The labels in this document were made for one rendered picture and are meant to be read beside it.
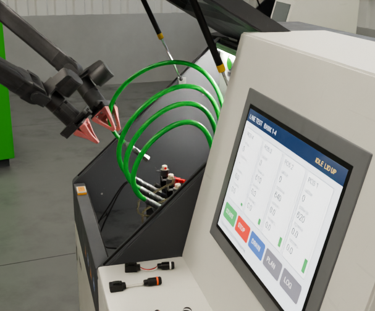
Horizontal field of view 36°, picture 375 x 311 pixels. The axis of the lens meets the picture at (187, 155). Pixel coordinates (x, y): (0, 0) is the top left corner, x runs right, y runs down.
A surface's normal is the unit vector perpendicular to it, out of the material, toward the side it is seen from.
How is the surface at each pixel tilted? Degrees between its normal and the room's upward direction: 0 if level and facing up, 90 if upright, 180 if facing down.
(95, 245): 0
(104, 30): 90
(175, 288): 0
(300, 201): 76
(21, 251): 0
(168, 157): 90
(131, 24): 90
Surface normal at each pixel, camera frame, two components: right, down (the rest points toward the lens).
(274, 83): -0.93, -0.15
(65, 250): 0.01, -0.95
